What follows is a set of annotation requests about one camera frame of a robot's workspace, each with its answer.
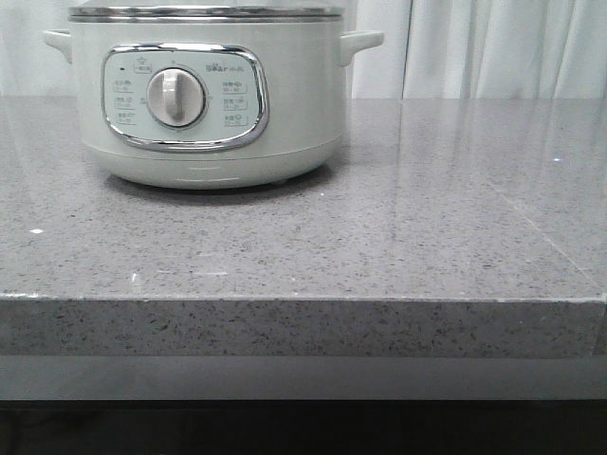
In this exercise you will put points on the pale green electric cooking pot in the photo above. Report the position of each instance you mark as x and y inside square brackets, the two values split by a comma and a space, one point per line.
[201, 102]

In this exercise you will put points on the white curtain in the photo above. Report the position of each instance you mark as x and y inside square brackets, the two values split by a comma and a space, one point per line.
[431, 50]

